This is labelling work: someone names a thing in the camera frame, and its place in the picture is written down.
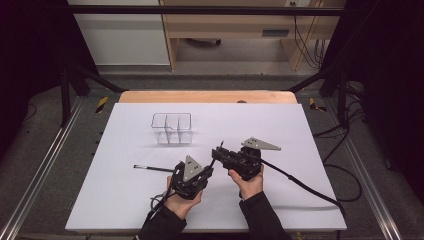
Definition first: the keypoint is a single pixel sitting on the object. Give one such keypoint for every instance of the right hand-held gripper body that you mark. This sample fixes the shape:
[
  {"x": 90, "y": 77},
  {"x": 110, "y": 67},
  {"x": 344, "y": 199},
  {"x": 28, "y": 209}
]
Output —
[{"x": 246, "y": 163}]

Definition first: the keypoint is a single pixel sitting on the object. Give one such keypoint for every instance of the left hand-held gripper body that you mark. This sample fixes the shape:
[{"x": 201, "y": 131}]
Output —
[{"x": 191, "y": 168}]

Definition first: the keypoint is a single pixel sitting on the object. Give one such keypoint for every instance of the black pen with pale tip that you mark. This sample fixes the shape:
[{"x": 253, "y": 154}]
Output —
[{"x": 211, "y": 163}]

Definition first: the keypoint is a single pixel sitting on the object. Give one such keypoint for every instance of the clear plastic divided organizer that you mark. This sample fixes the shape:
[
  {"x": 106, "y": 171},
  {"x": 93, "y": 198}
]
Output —
[{"x": 171, "y": 128}]

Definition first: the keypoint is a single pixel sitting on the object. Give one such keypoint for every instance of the person's right hand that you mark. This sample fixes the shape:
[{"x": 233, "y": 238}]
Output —
[{"x": 250, "y": 188}]

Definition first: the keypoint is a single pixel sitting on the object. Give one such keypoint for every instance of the person's left hand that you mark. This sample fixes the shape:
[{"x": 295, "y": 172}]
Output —
[{"x": 181, "y": 205}]

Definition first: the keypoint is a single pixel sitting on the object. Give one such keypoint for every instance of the wooden table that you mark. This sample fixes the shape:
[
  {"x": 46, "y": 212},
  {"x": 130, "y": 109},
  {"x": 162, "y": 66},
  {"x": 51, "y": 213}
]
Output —
[{"x": 200, "y": 96}]

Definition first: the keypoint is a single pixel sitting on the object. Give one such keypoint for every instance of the white board table cover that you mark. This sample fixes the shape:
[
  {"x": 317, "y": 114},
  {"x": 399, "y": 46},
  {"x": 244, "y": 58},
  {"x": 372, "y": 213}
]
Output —
[{"x": 116, "y": 200}]

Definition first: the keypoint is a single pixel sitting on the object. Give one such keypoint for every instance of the black metal stand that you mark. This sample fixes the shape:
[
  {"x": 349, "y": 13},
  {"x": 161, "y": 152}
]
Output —
[
  {"x": 65, "y": 100},
  {"x": 341, "y": 100}
]

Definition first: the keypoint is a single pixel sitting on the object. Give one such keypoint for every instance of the light wooden desk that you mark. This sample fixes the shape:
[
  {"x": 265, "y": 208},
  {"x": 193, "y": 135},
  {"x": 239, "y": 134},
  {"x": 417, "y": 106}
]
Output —
[{"x": 233, "y": 25}]

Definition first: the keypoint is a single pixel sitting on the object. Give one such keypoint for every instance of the white cabinet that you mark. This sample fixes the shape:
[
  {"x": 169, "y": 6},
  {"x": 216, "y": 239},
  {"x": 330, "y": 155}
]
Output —
[{"x": 123, "y": 40}]

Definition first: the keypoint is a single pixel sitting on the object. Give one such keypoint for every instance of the dark curtain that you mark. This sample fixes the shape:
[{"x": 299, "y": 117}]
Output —
[
  {"x": 30, "y": 66},
  {"x": 393, "y": 83}
]

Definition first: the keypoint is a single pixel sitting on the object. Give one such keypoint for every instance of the aluminium floor rail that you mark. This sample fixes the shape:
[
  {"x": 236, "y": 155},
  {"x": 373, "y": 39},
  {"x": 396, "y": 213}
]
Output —
[
  {"x": 366, "y": 173},
  {"x": 43, "y": 166}
]

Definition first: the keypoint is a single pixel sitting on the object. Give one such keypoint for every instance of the black horizontal frame bar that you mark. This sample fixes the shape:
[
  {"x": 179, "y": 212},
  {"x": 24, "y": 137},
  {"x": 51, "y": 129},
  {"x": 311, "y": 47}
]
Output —
[{"x": 200, "y": 10}]

